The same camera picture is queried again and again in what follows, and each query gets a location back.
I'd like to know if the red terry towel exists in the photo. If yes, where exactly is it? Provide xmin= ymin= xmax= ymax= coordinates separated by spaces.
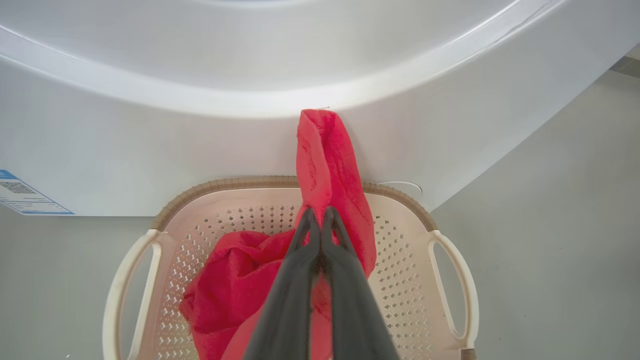
xmin=179 ymin=108 xmax=378 ymax=360

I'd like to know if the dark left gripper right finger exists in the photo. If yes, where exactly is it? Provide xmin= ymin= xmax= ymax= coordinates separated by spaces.
xmin=320 ymin=206 xmax=401 ymax=360

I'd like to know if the cream plastic laundry basket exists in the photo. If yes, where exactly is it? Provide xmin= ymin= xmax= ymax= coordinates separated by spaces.
xmin=102 ymin=175 xmax=480 ymax=360

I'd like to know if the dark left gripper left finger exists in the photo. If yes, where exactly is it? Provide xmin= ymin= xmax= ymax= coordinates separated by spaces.
xmin=242 ymin=207 xmax=322 ymax=360

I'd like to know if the blue white energy label sticker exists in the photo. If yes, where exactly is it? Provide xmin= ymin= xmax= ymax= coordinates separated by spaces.
xmin=0 ymin=169 xmax=76 ymax=217

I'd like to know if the white front-load washing machine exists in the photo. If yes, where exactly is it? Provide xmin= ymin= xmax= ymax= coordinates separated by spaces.
xmin=0 ymin=0 xmax=640 ymax=217

